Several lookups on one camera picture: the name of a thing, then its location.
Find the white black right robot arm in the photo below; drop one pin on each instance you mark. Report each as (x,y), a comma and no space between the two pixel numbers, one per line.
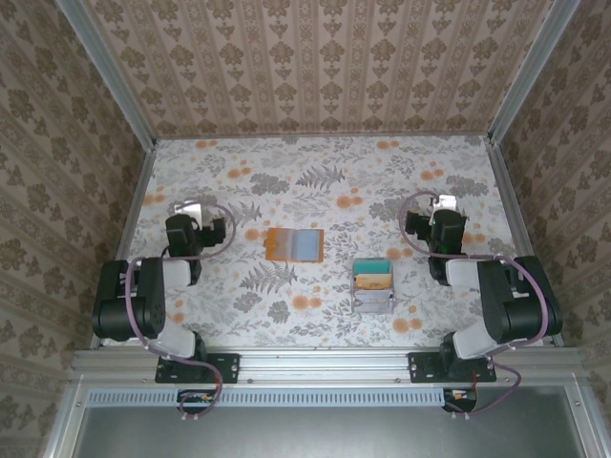
(520,305)

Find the floral patterned table cover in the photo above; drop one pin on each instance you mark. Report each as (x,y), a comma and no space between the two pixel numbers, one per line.
(310,334)

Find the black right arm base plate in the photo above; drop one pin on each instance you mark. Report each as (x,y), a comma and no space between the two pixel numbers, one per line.
(422,367)

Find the aluminium side rail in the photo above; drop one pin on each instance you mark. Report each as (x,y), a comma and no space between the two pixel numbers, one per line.
(513,200)
(136,200)

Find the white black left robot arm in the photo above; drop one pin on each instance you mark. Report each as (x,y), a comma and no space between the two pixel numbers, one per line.
(129,305)

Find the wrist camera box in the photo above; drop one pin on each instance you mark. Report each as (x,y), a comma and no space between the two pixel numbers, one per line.
(187,209)
(448,202)

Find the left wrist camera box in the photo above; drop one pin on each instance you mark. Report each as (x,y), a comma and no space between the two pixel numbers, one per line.
(187,209)

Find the light blue card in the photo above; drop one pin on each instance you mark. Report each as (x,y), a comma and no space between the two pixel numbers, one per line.
(308,245)

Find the yellow card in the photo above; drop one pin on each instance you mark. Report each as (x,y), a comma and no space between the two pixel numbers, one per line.
(374,282)

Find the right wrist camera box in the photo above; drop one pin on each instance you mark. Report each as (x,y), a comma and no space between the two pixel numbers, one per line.
(448,202)

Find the grey sheet metal panel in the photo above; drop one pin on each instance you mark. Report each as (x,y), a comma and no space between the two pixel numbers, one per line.
(334,434)

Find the clear plastic card box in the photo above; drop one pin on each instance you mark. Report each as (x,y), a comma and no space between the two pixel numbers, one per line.
(374,303)

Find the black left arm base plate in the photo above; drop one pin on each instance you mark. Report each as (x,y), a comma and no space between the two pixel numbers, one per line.
(229,367)

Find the orange card holder wallet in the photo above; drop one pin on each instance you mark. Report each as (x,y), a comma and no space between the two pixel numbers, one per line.
(271,250)

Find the aluminium frame post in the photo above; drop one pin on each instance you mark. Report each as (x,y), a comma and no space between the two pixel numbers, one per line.
(107,76)
(532,76)

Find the plain teal card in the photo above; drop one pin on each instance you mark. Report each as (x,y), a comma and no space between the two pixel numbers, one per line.
(373,266)

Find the aluminium mounting rail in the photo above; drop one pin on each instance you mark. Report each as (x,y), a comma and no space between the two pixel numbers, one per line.
(324,365)

